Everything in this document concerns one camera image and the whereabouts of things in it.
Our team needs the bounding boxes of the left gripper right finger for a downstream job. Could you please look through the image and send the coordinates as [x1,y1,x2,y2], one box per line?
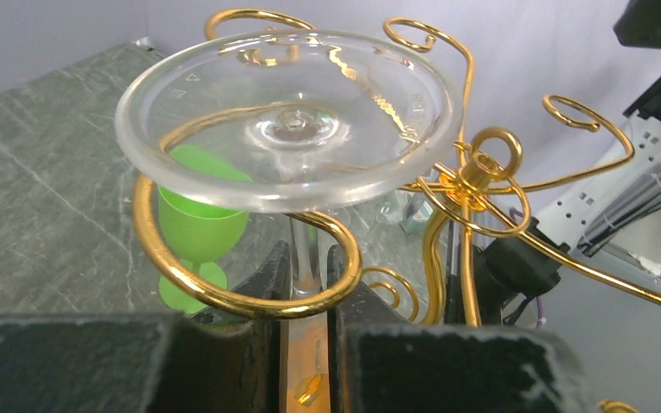
[328,249,593,412]

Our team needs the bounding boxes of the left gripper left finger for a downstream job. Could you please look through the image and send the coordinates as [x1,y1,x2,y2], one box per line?
[0,239,292,413]

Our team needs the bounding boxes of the green plastic wine glass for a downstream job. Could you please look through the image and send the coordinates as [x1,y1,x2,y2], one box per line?
[158,145,250,288]

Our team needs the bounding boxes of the small white teal box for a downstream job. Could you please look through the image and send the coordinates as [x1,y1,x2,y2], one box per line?
[400,193,435,234]

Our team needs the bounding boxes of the gold wire wine glass rack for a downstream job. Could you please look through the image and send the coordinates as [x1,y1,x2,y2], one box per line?
[132,8,661,413]

